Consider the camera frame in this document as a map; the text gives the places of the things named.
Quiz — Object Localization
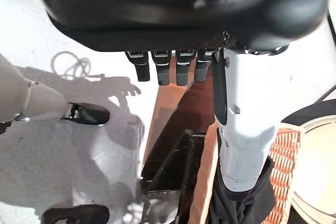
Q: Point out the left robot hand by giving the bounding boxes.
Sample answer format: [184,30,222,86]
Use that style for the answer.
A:
[27,0,331,200]

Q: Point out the black garment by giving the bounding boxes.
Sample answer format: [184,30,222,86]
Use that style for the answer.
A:
[207,158,277,224]

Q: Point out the brown stool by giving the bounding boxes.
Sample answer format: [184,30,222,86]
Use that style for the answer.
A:
[138,77,219,224]

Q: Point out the black metal rack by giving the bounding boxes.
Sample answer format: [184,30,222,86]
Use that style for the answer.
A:
[140,129,196,224]

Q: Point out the silver left robot leg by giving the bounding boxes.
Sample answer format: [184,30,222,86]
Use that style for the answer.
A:
[0,50,111,130]

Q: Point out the silver robot leg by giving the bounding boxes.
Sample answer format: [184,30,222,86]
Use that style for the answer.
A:
[41,204,110,224]
[0,50,111,130]

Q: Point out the rectangular wicker basket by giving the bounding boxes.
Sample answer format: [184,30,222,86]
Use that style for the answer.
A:
[193,124,300,224]

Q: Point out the round glass washer door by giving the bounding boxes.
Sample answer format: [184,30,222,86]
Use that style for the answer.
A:
[280,100,336,224]

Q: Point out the silver right robot leg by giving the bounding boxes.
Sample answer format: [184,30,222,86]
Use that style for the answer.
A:
[41,204,110,224]

